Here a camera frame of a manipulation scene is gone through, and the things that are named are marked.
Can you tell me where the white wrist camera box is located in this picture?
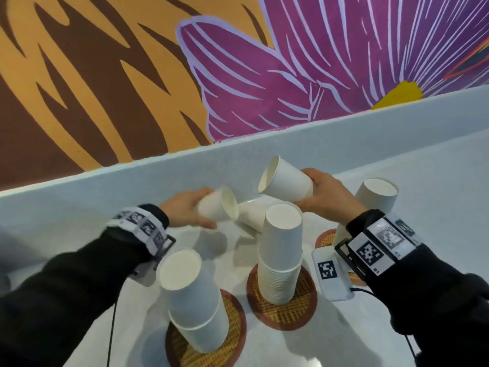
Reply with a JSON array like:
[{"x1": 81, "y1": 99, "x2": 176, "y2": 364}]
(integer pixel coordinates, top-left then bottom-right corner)
[
  {"x1": 129, "y1": 255, "x2": 165, "y2": 287},
  {"x1": 311, "y1": 245, "x2": 355, "y2": 302}
]

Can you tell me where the black cable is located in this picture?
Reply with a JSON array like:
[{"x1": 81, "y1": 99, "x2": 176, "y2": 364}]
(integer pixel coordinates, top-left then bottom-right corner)
[
  {"x1": 350, "y1": 287, "x2": 417, "y2": 360},
  {"x1": 106, "y1": 300, "x2": 119, "y2": 367}
]

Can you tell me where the person's right hand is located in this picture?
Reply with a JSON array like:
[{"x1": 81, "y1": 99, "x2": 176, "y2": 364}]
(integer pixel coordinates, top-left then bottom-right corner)
[{"x1": 294, "y1": 168, "x2": 367, "y2": 226}]

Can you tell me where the person's left forearm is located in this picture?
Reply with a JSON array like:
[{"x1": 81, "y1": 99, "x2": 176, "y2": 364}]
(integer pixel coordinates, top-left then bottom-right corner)
[{"x1": 0, "y1": 204, "x2": 170, "y2": 367}]

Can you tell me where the nested stack of paper cups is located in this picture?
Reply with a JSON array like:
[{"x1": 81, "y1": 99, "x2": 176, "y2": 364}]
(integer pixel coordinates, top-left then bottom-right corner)
[
  {"x1": 156, "y1": 249, "x2": 230, "y2": 354},
  {"x1": 332, "y1": 178, "x2": 398, "y2": 247},
  {"x1": 257, "y1": 203, "x2": 304, "y2": 305}
]

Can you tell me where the person's right forearm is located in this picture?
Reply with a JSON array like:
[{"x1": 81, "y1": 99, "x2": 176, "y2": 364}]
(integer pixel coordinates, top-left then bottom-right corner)
[{"x1": 345, "y1": 209, "x2": 489, "y2": 367}]

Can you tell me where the single white paper cup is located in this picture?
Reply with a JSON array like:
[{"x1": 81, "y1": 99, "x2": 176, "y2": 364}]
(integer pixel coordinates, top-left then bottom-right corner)
[
  {"x1": 196, "y1": 186, "x2": 240, "y2": 223},
  {"x1": 236, "y1": 194, "x2": 285, "y2": 233},
  {"x1": 258, "y1": 155, "x2": 314, "y2": 203}
]

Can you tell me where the white marker wristband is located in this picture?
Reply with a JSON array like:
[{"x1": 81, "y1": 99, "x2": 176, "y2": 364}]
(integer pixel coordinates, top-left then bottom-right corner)
[
  {"x1": 106, "y1": 206, "x2": 176, "y2": 260},
  {"x1": 336, "y1": 212, "x2": 423, "y2": 281}
]

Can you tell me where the person's left hand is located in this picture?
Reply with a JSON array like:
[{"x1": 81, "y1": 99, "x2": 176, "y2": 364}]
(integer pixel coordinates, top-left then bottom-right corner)
[{"x1": 158, "y1": 187, "x2": 218, "y2": 230}]

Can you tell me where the round woven coaster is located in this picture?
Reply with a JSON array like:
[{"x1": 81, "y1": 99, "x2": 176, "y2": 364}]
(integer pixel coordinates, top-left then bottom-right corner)
[
  {"x1": 246, "y1": 263, "x2": 318, "y2": 332},
  {"x1": 165, "y1": 289, "x2": 247, "y2": 367},
  {"x1": 315, "y1": 228, "x2": 367, "y2": 287}
]

